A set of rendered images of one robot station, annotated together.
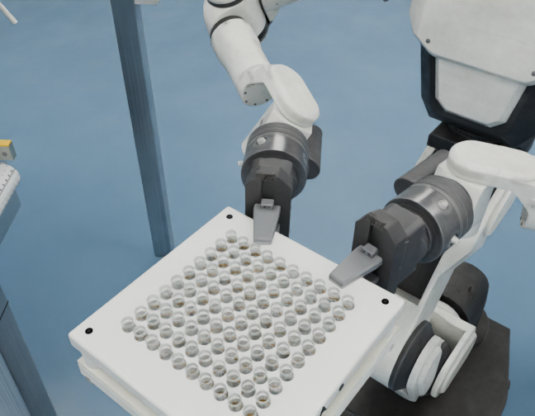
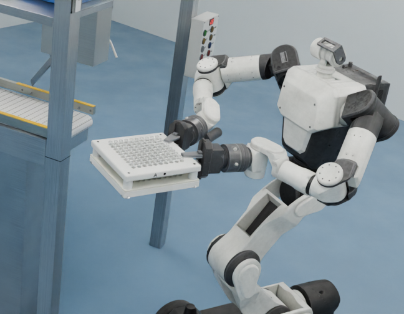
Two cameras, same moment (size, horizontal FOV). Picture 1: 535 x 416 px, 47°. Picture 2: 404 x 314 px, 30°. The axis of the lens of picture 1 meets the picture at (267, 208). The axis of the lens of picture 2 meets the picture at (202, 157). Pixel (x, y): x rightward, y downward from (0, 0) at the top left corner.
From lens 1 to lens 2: 1.73 m
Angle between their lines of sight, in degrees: 22
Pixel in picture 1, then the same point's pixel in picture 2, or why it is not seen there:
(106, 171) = not seen: hidden behind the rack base
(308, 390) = (153, 169)
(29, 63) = (122, 115)
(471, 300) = (318, 298)
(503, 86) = (302, 133)
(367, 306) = (187, 162)
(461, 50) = (289, 113)
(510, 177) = (266, 149)
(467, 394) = not seen: outside the picture
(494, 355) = not seen: outside the picture
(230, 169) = (227, 217)
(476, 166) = (257, 142)
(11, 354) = (62, 178)
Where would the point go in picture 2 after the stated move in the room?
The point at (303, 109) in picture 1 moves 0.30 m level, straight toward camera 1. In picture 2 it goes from (211, 114) to (169, 143)
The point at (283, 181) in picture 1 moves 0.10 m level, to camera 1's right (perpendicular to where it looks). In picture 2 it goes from (182, 125) to (212, 134)
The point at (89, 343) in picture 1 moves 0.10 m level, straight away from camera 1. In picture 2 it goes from (96, 143) to (98, 130)
